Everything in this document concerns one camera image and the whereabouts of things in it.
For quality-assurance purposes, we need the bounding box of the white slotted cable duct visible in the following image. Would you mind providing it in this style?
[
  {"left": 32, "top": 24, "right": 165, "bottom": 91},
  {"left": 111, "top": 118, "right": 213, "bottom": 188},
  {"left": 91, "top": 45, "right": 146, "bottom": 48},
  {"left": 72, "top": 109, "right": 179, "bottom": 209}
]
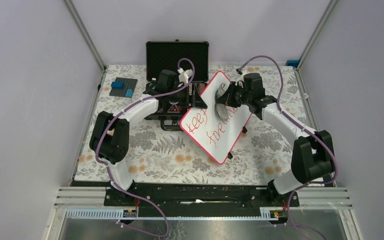
[{"left": 66, "top": 207, "right": 279, "bottom": 221}]

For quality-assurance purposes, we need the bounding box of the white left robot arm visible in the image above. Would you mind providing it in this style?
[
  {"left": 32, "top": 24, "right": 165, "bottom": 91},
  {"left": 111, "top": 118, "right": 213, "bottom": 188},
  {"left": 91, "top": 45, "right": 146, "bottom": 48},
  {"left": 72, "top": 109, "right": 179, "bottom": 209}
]
[{"left": 89, "top": 68, "right": 195, "bottom": 206}]

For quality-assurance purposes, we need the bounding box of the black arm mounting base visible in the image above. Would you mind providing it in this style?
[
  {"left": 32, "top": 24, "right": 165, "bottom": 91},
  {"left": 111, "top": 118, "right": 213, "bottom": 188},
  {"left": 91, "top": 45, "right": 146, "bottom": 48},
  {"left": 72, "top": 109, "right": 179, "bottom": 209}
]
[{"left": 104, "top": 182, "right": 300, "bottom": 218}]

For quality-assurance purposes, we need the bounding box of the black open carrying case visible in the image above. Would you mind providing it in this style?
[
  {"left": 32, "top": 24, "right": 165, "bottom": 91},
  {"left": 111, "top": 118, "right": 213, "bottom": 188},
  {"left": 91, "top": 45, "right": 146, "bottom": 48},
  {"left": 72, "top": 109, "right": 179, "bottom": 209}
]
[{"left": 145, "top": 40, "right": 210, "bottom": 131}]

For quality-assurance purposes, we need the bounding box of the small blue lego brick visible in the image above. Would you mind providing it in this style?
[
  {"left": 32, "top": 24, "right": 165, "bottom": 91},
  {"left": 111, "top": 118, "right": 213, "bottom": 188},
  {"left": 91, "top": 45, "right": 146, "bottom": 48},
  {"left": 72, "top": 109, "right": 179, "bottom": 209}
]
[{"left": 124, "top": 88, "right": 134, "bottom": 98}]

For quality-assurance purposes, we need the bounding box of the blue corner block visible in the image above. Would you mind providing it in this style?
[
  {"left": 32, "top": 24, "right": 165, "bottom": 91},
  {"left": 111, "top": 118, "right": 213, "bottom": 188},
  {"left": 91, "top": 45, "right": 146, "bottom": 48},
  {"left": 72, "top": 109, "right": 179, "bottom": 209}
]
[{"left": 285, "top": 60, "right": 300, "bottom": 68}]

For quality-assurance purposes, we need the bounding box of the pink framed whiteboard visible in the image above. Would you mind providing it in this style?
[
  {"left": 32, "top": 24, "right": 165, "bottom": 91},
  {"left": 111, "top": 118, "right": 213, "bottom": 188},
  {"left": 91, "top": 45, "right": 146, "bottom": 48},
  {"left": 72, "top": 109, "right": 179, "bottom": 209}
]
[{"left": 180, "top": 71, "right": 252, "bottom": 165}]

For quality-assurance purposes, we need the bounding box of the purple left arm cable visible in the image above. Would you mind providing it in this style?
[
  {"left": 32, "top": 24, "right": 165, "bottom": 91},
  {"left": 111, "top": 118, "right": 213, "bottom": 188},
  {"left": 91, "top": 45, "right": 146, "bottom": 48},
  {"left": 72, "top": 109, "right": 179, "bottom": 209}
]
[{"left": 94, "top": 57, "right": 196, "bottom": 238}]

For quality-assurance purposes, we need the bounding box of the grey lego baseplate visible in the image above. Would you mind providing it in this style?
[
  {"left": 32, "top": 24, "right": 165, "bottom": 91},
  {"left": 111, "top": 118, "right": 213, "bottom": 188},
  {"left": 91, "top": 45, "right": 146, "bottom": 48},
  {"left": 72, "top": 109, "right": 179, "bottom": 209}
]
[{"left": 109, "top": 77, "right": 138, "bottom": 98}]

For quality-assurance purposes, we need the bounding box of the floral patterned table mat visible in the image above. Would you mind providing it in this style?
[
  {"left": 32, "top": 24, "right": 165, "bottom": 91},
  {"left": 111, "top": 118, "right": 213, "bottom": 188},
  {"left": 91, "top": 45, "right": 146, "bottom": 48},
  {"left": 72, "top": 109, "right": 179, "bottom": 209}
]
[{"left": 74, "top": 65, "right": 310, "bottom": 186}]

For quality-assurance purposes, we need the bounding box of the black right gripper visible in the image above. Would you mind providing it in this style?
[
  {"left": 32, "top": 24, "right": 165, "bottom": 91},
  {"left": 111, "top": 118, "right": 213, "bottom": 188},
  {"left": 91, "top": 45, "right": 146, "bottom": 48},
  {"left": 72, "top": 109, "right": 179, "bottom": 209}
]
[{"left": 217, "top": 82, "right": 252, "bottom": 109}]

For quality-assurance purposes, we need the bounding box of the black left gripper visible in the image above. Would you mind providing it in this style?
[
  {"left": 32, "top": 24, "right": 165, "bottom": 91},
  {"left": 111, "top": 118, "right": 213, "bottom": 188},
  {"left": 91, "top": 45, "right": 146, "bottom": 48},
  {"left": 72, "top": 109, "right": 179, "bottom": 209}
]
[{"left": 167, "top": 83, "right": 207, "bottom": 109}]

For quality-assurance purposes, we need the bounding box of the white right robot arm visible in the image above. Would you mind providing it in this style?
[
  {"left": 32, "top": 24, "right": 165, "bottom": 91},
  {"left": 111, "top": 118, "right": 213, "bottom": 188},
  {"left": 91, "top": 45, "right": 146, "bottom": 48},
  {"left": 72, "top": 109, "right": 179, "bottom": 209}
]
[{"left": 214, "top": 73, "right": 336, "bottom": 206}]

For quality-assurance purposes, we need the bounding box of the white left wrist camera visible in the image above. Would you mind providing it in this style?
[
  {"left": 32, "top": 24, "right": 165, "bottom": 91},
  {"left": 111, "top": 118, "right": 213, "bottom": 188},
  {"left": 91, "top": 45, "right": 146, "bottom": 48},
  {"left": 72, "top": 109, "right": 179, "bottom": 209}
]
[{"left": 177, "top": 68, "right": 194, "bottom": 85}]

